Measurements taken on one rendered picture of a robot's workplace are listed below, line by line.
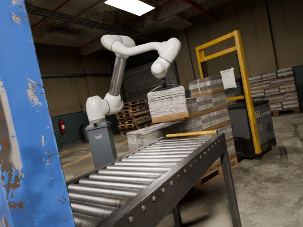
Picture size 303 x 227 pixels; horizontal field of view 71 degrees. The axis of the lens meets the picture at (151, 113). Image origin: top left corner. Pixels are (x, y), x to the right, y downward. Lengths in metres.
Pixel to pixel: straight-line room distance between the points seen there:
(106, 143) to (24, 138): 1.70
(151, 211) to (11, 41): 0.67
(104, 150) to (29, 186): 1.71
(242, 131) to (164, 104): 2.14
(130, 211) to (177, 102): 1.06
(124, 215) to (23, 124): 0.48
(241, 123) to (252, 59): 5.48
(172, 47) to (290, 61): 7.42
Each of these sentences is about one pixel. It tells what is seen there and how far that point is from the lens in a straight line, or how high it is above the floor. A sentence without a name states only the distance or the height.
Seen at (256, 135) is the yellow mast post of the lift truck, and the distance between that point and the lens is 3.35.
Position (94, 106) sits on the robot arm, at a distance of 1.98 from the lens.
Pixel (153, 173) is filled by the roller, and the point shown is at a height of 0.79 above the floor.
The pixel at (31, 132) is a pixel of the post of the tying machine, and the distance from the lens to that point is 0.30.
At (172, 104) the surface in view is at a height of 1.06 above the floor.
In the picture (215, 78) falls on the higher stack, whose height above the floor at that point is 1.26.
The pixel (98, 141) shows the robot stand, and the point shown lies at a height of 0.86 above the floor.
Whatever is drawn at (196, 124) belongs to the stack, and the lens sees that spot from 2.62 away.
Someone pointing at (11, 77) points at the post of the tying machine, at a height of 1.17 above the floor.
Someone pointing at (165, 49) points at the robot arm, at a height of 1.44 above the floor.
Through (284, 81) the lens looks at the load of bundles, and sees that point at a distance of 7.08.
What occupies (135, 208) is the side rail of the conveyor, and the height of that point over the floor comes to 0.79.
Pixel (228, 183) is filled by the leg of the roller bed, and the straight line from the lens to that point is 1.68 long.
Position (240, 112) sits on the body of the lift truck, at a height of 0.69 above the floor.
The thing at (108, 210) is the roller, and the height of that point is 0.80.
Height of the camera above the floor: 1.11
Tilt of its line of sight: 3 degrees down
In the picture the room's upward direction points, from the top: 11 degrees counter-clockwise
